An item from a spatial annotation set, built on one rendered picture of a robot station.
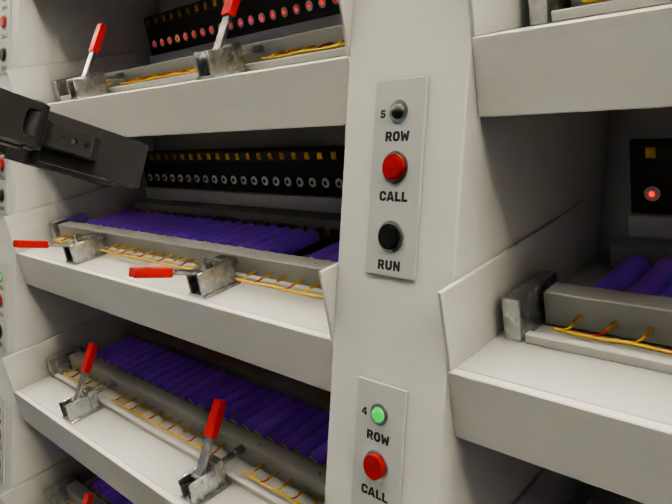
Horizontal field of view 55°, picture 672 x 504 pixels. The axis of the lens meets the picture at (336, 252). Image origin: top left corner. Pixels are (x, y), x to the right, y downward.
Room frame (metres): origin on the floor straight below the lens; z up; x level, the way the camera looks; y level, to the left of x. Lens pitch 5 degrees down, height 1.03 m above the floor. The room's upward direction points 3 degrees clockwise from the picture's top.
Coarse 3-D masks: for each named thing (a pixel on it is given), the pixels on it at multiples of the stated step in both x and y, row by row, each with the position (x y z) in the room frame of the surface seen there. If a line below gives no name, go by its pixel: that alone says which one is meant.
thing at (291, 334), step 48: (96, 192) 0.94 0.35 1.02; (192, 192) 0.87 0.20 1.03; (240, 192) 0.80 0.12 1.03; (48, 240) 0.89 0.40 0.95; (48, 288) 0.81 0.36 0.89; (96, 288) 0.70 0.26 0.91; (144, 288) 0.62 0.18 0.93; (240, 288) 0.57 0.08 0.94; (336, 288) 0.44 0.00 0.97; (192, 336) 0.58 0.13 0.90; (240, 336) 0.52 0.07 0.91; (288, 336) 0.47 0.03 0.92
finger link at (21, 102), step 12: (0, 96) 0.33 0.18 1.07; (12, 96) 0.34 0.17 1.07; (24, 96) 0.34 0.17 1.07; (0, 108) 0.33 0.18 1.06; (12, 108) 0.34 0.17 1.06; (24, 108) 0.34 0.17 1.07; (36, 108) 0.35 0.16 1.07; (48, 108) 0.35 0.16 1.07; (0, 120) 0.33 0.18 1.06; (12, 120) 0.34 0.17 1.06; (24, 120) 0.34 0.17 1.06; (0, 132) 0.33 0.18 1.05; (12, 132) 0.34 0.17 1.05; (24, 144) 0.34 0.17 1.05; (36, 144) 0.35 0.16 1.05
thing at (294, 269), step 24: (72, 240) 0.83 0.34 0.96; (120, 240) 0.75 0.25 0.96; (144, 240) 0.71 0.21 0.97; (168, 240) 0.69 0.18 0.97; (192, 240) 0.67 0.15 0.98; (168, 264) 0.65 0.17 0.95; (240, 264) 0.59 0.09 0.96; (264, 264) 0.56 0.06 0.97; (288, 264) 0.54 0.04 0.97; (312, 264) 0.53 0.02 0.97; (288, 288) 0.52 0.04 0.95; (312, 288) 0.51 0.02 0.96
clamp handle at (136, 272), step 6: (204, 258) 0.57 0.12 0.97; (204, 264) 0.57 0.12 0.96; (132, 270) 0.52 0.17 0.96; (138, 270) 0.52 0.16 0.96; (144, 270) 0.52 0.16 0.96; (150, 270) 0.53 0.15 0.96; (156, 270) 0.53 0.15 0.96; (162, 270) 0.53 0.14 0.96; (168, 270) 0.54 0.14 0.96; (174, 270) 0.55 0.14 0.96; (180, 270) 0.55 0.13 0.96; (186, 270) 0.55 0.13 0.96; (192, 270) 0.56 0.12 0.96; (198, 270) 0.56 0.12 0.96; (204, 270) 0.57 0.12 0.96; (132, 276) 0.52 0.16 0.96; (138, 276) 0.52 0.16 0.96; (144, 276) 0.52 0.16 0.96; (150, 276) 0.53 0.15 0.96; (156, 276) 0.53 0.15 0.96; (162, 276) 0.54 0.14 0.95; (168, 276) 0.54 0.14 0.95
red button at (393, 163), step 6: (390, 156) 0.40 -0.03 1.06; (396, 156) 0.40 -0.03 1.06; (384, 162) 0.40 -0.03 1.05; (390, 162) 0.40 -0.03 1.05; (396, 162) 0.40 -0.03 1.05; (402, 162) 0.39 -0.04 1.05; (384, 168) 0.40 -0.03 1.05; (390, 168) 0.40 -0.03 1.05; (396, 168) 0.39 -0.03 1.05; (402, 168) 0.39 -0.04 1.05; (384, 174) 0.40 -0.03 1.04; (390, 174) 0.40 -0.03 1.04; (396, 174) 0.39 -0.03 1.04
